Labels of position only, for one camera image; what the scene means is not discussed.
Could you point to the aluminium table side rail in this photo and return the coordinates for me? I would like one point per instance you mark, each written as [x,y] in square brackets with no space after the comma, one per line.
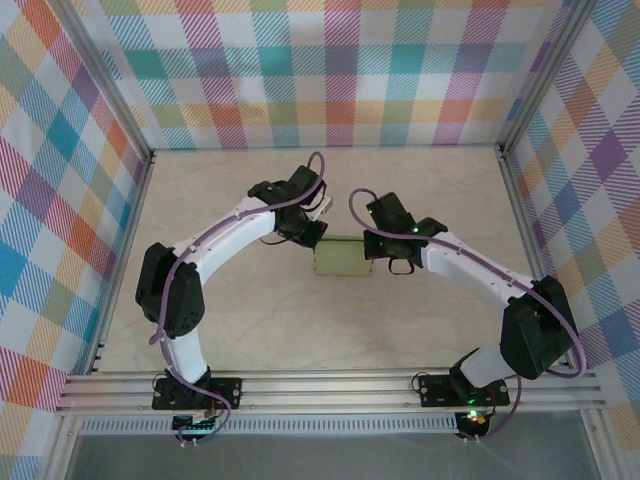
[520,210]
[125,225]

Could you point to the small black controller box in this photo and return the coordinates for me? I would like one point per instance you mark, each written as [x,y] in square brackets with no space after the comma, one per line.
[472,420]

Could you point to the green circuit board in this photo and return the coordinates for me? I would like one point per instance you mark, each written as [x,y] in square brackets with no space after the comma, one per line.
[197,425]

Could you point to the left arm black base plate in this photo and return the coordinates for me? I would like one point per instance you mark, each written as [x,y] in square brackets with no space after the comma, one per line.
[225,392]

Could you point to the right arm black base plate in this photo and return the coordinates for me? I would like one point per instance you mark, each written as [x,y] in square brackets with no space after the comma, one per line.
[435,390]

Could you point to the aluminium frame post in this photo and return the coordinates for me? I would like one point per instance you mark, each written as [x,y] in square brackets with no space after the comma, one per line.
[105,85]
[545,75]

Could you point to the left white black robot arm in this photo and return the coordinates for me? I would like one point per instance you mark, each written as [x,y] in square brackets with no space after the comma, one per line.
[175,295]

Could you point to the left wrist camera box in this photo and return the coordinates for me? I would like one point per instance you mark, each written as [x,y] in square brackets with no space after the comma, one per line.
[322,207]

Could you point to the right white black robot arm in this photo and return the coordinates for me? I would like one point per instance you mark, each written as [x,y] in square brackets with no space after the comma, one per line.
[540,330]

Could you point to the wide aluminium mounting rail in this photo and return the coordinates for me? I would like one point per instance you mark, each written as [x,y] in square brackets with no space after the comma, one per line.
[325,392]

